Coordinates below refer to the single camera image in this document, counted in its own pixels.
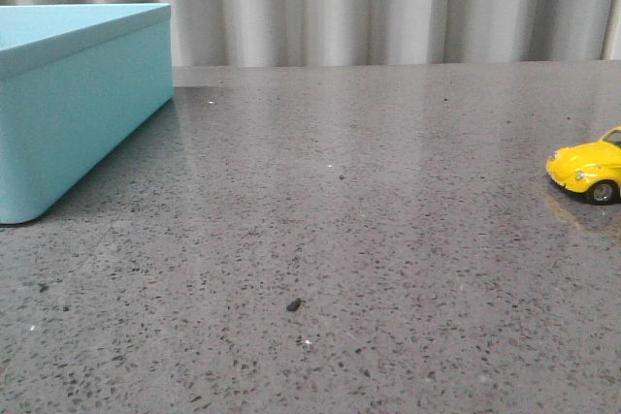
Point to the yellow toy beetle car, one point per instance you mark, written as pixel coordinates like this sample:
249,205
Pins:
591,169

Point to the light blue storage box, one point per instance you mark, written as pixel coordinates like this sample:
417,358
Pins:
76,80

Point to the small black debris chip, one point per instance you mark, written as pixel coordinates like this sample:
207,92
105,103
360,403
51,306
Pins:
294,305

